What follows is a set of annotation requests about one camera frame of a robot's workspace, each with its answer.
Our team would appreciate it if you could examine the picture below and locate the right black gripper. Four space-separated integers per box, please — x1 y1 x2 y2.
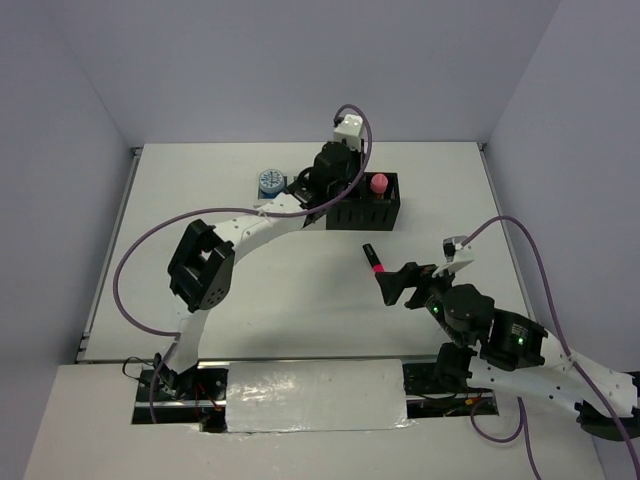
373 258 466 346

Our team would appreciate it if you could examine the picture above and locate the pink highlighter marker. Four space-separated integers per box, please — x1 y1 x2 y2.
362 243 385 274

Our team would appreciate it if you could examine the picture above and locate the pink glue stick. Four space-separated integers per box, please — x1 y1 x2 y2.
369 173 389 199

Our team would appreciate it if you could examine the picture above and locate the blue patterned tape roll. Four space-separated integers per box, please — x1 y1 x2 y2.
258 169 287 199

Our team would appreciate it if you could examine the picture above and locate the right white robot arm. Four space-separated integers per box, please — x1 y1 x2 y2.
372 262 639 441

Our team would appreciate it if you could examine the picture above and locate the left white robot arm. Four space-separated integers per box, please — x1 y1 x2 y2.
154 140 363 399

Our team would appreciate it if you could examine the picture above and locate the black slotted container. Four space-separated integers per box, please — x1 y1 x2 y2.
326 172 401 231

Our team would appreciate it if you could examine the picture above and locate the white slotted container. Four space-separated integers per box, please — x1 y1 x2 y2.
254 169 300 214

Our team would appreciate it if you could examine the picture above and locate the silver foil covered plate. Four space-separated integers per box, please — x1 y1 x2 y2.
225 359 410 433

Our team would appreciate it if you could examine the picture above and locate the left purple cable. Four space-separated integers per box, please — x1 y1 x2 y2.
112 103 374 424

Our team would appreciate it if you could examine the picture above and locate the purple cable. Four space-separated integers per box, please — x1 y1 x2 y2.
462 215 640 480
112 103 374 424

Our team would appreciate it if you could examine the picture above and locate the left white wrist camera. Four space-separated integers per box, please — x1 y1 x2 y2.
333 114 365 151

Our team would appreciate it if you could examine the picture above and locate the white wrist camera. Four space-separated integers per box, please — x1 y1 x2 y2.
432 236 475 278
333 114 365 151

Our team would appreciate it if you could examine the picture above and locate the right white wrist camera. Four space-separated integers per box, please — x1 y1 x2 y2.
432 236 475 278

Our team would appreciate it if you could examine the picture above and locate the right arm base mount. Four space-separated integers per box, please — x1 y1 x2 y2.
402 362 498 420

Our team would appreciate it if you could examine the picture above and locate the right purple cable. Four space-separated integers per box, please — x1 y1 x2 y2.
462 215 640 480

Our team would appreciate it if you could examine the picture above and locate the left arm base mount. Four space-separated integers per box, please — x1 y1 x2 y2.
122 364 229 434

